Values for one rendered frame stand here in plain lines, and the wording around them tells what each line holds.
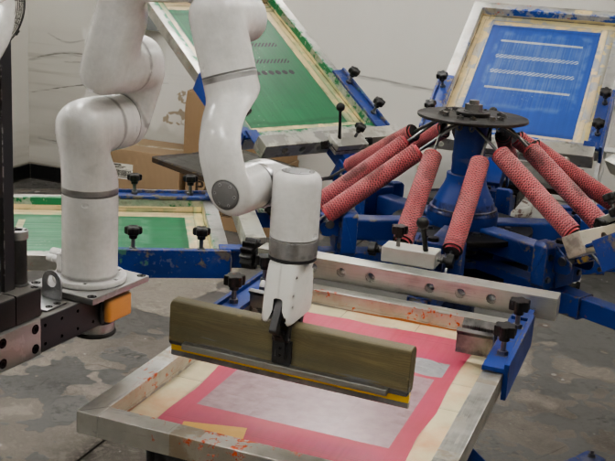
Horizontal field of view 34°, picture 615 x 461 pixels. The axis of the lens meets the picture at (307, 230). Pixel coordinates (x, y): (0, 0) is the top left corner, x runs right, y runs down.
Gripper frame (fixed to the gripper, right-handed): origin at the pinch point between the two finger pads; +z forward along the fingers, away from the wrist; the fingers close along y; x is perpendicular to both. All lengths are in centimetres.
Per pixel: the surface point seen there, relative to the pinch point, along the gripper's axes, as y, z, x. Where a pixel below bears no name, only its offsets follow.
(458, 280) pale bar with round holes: -68, 6, 13
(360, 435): -5.0, 14.7, 11.8
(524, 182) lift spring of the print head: -110, -9, 19
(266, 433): 1.2, 14.8, -2.0
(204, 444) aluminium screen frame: 14.8, 11.7, -6.5
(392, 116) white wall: -458, 36, -114
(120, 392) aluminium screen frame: 5.9, 11.4, -26.4
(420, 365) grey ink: -37.3, 14.3, 13.4
